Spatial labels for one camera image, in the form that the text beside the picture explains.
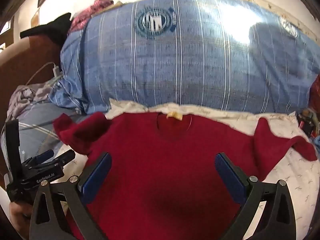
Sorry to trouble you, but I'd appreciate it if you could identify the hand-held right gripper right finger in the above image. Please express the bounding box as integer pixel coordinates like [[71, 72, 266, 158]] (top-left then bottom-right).
[[214, 152, 297, 240]]

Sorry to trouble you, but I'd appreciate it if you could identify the person's left hand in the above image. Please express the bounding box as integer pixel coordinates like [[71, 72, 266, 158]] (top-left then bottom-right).
[[9, 201, 34, 233]]

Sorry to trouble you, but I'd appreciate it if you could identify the blue striped duvet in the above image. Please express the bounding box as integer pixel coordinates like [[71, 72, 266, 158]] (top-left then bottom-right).
[[49, 0, 320, 115]]

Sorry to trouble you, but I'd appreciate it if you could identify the white leaf-print pillow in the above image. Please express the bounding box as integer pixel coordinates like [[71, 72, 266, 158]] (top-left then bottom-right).
[[37, 99, 319, 240]]

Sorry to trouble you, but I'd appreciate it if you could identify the grey star-print bed sheet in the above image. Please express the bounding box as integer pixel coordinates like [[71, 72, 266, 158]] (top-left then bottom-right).
[[0, 100, 88, 178]]

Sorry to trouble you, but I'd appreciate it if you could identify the white charger cable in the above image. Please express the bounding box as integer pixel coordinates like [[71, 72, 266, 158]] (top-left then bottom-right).
[[26, 62, 54, 85]]

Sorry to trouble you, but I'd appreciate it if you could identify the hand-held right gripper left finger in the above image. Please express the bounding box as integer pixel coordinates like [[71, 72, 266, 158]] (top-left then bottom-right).
[[29, 152, 113, 240]]

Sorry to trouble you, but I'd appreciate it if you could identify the lilac crumpled cloth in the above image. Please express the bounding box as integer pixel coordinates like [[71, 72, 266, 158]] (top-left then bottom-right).
[[7, 80, 63, 120]]

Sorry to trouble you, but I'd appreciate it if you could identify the red shiny bag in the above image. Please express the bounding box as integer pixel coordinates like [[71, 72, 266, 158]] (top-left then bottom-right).
[[309, 74, 320, 120]]

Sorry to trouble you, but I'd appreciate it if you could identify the dark clutter pile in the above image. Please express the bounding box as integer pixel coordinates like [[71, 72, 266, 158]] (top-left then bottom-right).
[[297, 109, 317, 137]]

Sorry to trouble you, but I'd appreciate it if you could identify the brown headboard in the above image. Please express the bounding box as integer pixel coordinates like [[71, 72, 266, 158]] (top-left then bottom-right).
[[0, 36, 65, 110]]

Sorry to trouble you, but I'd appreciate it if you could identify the pink patterned cloth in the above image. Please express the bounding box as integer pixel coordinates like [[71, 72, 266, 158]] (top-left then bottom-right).
[[67, 0, 123, 34]]

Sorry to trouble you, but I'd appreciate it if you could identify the red sweater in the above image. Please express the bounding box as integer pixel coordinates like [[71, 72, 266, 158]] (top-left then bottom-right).
[[53, 112, 318, 240]]

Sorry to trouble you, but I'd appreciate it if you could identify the black cloth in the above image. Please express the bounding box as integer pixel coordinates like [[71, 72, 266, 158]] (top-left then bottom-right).
[[20, 12, 73, 45]]

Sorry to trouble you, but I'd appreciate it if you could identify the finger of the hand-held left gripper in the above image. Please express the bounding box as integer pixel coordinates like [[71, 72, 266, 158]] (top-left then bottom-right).
[[35, 149, 55, 164], [51, 150, 76, 167]]

